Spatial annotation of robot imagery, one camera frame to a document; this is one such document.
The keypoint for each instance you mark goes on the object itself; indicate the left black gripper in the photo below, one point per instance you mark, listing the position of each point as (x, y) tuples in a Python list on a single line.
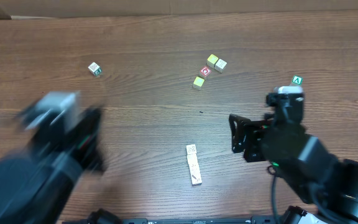
[(90, 135)]

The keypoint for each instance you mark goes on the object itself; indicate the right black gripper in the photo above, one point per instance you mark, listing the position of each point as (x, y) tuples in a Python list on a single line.
[(250, 135)]

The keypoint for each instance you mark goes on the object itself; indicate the red edged frog block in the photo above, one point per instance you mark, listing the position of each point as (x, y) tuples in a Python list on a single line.
[(191, 149)]

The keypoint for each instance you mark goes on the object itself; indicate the yellow G letter block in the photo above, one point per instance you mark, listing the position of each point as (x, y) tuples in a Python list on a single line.
[(192, 159)]

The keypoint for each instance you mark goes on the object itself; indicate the animal picture wooden block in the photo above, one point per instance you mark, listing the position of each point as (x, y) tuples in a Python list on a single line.
[(194, 169)]

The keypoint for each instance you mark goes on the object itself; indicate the hammer picture wooden block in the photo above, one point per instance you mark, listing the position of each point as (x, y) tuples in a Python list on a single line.
[(196, 179)]

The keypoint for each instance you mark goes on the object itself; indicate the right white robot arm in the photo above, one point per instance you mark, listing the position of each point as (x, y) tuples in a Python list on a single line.
[(302, 161)]

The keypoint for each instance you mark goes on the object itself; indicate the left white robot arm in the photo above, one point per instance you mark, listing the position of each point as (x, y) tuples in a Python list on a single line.
[(35, 184)]

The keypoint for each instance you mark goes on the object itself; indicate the yellow top block lower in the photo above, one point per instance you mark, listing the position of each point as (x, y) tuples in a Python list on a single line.
[(198, 83)]

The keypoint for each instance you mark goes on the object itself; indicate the plain top wooden block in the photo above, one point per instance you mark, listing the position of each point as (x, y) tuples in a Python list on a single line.
[(220, 65)]

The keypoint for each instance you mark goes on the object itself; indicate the red top block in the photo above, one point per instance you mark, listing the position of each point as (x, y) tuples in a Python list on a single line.
[(204, 73)]

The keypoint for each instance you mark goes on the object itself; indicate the yellow top block upper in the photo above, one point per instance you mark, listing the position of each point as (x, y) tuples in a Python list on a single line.
[(212, 60)]

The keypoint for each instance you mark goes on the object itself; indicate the green sided wooden block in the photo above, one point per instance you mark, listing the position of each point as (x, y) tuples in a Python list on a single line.
[(95, 69)]

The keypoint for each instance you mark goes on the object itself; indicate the green A letter block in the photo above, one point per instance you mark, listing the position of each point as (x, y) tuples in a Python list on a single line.
[(296, 80)]

